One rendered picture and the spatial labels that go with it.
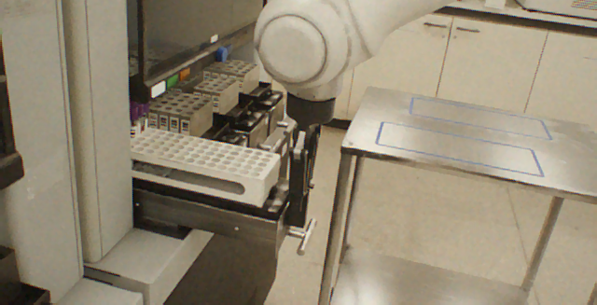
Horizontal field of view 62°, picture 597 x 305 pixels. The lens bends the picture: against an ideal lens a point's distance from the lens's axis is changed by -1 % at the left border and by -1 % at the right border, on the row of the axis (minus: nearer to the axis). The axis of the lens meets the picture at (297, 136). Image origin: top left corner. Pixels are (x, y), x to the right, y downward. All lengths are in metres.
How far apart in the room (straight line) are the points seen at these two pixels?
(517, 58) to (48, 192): 2.75
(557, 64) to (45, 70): 2.84
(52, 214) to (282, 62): 0.36
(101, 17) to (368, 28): 0.35
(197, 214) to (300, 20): 0.44
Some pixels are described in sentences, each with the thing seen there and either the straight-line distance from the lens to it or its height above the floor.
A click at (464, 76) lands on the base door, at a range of 3.12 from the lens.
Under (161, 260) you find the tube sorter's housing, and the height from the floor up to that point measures 0.73.
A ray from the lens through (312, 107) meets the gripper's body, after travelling 0.74.
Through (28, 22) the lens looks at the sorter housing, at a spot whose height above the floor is 1.12.
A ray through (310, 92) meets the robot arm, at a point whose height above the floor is 1.02.
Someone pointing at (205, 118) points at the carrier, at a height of 0.85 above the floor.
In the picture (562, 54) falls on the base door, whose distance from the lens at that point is 3.16.
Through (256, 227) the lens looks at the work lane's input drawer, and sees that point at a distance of 0.82.
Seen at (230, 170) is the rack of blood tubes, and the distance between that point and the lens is 0.83.
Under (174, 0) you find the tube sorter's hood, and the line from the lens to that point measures 0.86.
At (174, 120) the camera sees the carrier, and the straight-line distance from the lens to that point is 0.99.
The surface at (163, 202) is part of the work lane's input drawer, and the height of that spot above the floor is 0.79.
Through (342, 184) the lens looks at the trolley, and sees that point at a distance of 1.10.
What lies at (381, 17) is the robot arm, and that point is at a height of 1.16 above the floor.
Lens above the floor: 1.25
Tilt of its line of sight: 24 degrees down
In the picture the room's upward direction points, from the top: 6 degrees clockwise
